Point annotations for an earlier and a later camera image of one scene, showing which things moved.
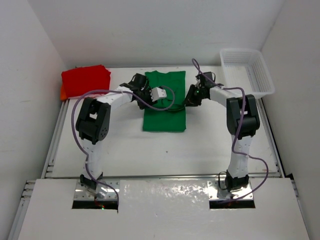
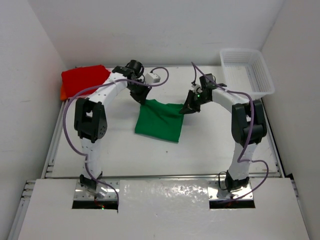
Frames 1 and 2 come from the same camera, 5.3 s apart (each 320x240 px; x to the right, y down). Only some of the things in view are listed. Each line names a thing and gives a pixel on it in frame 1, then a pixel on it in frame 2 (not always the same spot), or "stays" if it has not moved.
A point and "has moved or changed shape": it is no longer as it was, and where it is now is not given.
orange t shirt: x=63 y=96 stays
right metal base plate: x=216 y=190 stays
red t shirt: x=78 y=81 stays
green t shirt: x=167 y=113 has moved or changed shape
